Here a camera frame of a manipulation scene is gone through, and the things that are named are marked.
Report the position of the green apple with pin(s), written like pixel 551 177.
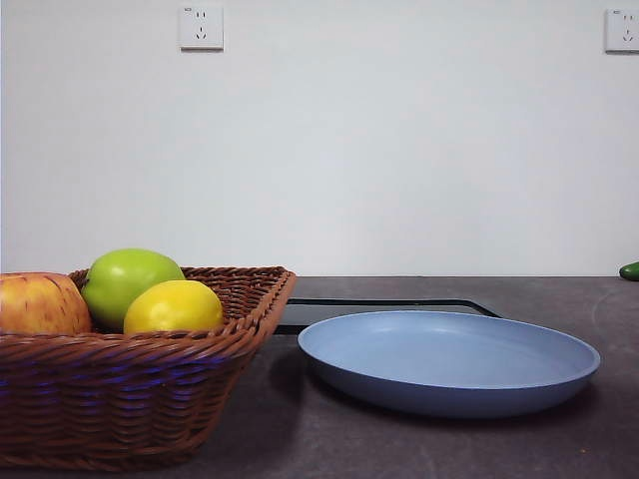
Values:
pixel 120 279

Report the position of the white wall socket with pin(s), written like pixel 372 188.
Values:
pixel 624 31
pixel 201 27

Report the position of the yellow lemon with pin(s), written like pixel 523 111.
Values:
pixel 172 309

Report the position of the red yellow apple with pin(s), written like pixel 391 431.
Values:
pixel 35 304

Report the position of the black flat tray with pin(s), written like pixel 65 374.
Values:
pixel 294 314

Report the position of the green cucumber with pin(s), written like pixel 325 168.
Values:
pixel 631 270

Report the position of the blue plate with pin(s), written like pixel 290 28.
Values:
pixel 449 364

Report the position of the brown wicker basket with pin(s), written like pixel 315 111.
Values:
pixel 125 394

